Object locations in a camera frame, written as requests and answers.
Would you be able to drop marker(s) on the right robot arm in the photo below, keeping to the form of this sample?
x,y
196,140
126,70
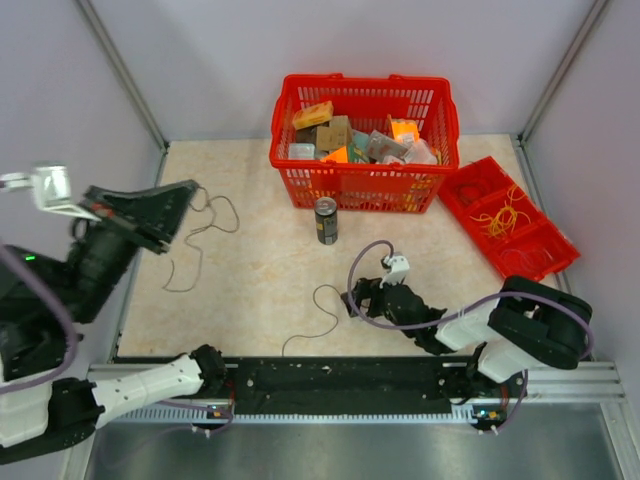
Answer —
x,y
524,325

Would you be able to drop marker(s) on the red compartment tray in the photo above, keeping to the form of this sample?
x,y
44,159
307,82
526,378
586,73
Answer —
x,y
511,232

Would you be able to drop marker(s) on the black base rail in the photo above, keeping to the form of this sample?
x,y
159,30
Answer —
x,y
353,385

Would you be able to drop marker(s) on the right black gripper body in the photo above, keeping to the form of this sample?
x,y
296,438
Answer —
x,y
370,288

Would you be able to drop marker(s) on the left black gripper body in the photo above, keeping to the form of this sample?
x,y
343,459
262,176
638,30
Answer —
x,y
108,253

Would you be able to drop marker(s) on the clear plastic pack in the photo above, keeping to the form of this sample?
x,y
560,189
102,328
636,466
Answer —
x,y
301,151

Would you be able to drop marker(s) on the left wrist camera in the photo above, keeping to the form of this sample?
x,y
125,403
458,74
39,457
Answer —
x,y
50,187

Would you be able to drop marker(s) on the orange triangular pack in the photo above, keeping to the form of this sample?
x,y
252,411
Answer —
x,y
338,156

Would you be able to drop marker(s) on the grey printed packet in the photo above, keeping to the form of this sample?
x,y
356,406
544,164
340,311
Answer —
x,y
379,146

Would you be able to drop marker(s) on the brown cardboard box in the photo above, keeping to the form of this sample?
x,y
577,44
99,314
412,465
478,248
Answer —
x,y
337,133

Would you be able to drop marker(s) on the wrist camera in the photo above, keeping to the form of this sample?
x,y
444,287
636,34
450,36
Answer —
x,y
50,187
396,268

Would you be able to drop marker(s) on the orange glowing box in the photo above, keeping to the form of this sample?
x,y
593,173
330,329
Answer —
x,y
404,131

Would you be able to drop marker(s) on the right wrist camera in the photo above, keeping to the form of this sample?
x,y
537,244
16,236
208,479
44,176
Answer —
x,y
396,268

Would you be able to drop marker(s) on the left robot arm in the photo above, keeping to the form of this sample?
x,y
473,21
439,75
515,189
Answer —
x,y
44,300

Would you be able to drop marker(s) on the yellow snack box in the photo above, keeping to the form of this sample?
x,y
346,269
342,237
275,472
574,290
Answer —
x,y
313,115

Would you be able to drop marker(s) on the black drink can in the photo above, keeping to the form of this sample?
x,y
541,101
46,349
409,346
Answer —
x,y
325,211

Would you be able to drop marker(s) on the red plastic shopping basket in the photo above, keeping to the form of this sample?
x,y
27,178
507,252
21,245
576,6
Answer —
x,y
369,103

